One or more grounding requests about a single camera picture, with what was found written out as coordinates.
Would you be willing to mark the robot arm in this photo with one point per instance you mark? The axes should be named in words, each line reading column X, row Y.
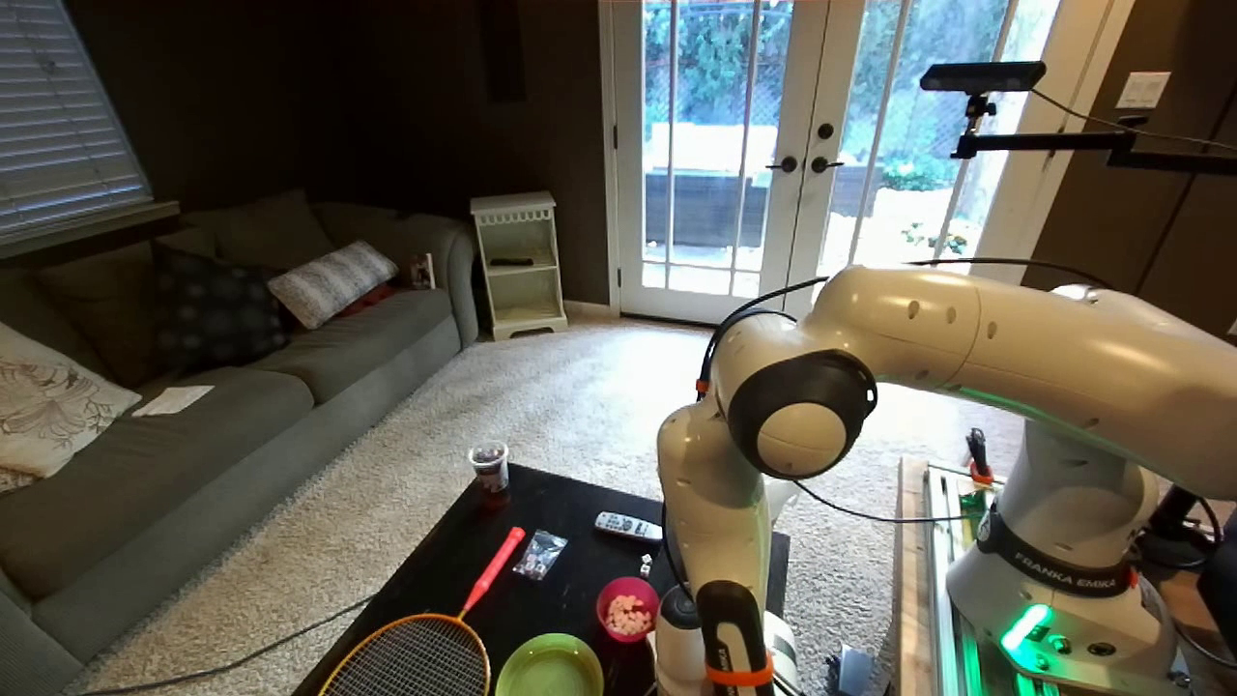
column 1053, row 358

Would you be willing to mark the white side shelf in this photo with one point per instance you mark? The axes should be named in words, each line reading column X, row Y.
column 522, row 290

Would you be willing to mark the clear cup with dark contents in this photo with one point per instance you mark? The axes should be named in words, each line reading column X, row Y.
column 490, row 466

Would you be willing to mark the grey remote control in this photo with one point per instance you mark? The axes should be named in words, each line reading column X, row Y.
column 626, row 526

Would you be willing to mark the small picture card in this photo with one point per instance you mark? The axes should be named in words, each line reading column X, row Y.
column 421, row 272

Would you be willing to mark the small clear plastic bag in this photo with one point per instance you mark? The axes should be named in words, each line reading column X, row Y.
column 539, row 555

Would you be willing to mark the white french doors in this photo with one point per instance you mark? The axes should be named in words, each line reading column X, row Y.
column 802, row 222

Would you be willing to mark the red cushion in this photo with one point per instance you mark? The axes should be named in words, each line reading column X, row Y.
column 367, row 300

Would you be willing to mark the pink bowl with snacks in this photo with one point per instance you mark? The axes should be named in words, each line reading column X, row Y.
column 628, row 611

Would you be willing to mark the grey white striped pillow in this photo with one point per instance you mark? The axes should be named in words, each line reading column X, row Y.
column 329, row 280

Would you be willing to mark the green plate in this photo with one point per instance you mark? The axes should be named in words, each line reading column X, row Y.
column 549, row 669

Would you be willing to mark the orange badminton racket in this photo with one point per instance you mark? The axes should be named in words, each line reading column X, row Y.
column 416, row 657

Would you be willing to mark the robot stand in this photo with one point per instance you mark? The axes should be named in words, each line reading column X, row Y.
column 913, row 580

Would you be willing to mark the black clamp with orange tip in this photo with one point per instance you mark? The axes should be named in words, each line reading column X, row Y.
column 979, row 454

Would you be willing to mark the grey blue box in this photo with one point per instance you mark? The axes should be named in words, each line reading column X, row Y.
column 854, row 672

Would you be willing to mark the dark blue dotted pillow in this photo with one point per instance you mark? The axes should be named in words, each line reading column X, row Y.
column 217, row 309

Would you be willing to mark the grey sofa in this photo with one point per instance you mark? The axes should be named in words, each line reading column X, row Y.
column 193, row 464

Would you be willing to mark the white paper sheet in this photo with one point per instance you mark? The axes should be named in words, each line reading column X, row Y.
column 172, row 400

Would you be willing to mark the white floral pillow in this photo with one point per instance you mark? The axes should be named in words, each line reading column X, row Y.
column 48, row 406

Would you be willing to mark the window blinds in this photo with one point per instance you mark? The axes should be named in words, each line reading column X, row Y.
column 58, row 116

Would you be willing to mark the camera on mount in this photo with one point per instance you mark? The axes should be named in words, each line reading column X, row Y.
column 981, row 76

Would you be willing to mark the white wall switch plate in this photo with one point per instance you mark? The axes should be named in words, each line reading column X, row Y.
column 1143, row 90

